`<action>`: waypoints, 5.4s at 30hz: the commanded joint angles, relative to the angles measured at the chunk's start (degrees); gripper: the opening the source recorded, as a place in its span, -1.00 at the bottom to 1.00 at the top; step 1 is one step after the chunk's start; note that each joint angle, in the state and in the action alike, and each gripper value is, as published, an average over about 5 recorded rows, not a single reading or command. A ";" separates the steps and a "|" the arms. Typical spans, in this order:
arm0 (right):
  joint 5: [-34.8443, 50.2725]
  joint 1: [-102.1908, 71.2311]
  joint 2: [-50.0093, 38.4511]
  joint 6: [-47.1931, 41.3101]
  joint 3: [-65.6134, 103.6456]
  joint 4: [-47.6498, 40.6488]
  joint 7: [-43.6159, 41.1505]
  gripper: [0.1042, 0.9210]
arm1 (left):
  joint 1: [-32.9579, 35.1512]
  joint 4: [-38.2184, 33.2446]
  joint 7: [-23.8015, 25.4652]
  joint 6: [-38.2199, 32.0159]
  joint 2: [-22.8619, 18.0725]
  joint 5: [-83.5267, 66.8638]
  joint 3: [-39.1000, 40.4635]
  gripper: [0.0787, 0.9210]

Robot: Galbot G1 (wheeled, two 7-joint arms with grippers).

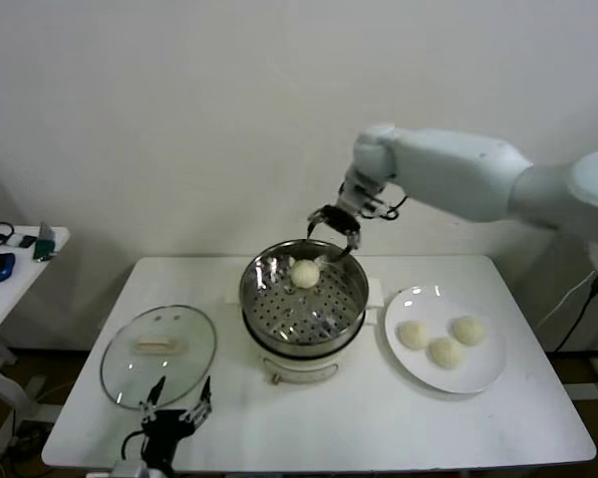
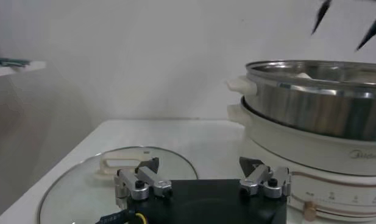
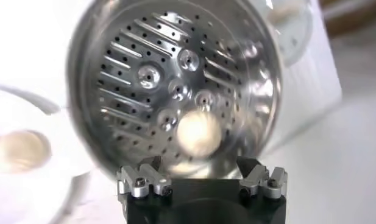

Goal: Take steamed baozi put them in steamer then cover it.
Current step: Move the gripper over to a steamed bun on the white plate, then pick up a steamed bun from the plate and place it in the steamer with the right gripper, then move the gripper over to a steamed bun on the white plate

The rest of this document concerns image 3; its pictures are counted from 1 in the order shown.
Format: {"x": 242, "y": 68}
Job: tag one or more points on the white steamed baozi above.
{"x": 199, "y": 134}
{"x": 20, "y": 150}

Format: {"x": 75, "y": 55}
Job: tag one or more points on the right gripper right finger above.
{"x": 261, "y": 182}

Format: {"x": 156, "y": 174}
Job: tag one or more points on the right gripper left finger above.
{"x": 145, "y": 182}

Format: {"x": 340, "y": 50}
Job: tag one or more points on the stainless steel steamer basket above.
{"x": 129, "y": 76}

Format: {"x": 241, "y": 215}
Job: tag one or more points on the white round plate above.
{"x": 38, "y": 188}

